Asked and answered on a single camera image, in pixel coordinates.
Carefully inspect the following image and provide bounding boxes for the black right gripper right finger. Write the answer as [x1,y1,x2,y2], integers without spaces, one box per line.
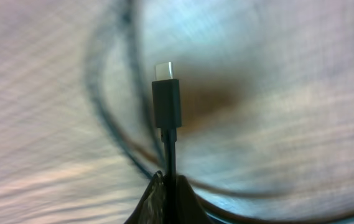
[175,175,213,224]

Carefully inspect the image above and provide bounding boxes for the black USB charging cable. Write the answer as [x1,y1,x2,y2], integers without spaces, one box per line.
[85,0,354,224]

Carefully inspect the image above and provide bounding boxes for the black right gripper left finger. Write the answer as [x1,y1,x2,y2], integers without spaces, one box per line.
[124,171,166,224]

